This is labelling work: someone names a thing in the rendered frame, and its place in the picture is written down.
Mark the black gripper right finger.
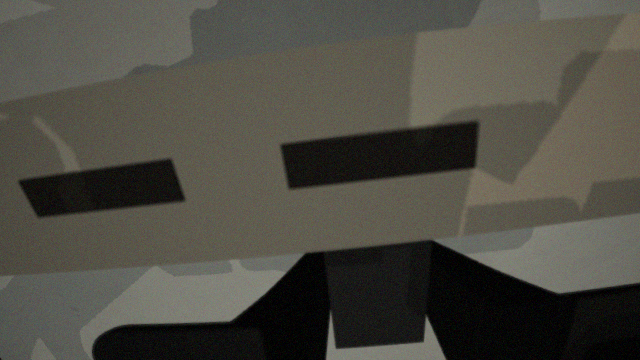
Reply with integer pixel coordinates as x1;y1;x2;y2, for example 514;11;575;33
427;240;640;360

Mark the black two-prong plug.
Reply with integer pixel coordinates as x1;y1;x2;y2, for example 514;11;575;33
324;240;432;349

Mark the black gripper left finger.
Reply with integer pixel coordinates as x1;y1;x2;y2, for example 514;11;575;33
92;252;331;360

